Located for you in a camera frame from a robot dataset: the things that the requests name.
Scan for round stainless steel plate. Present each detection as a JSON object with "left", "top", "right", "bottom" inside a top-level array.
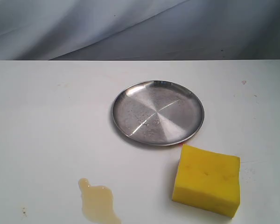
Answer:
[{"left": 110, "top": 80, "right": 205, "bottom": 147}]

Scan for yellowish liquid spill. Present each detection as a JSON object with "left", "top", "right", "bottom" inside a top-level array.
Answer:
[{"left": 78, "top": 178, "right": 122, "bottom": 224}]

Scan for grey-white backdrop cloth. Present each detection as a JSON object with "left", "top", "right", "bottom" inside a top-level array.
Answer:
[{"left": 0, "top": 0, "right": 280, "bottom": 60}]

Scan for yellow sponge block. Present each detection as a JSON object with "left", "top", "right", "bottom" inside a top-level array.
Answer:
[{"left": 172, "top": 145, "right": 240, "bottom": 218}]

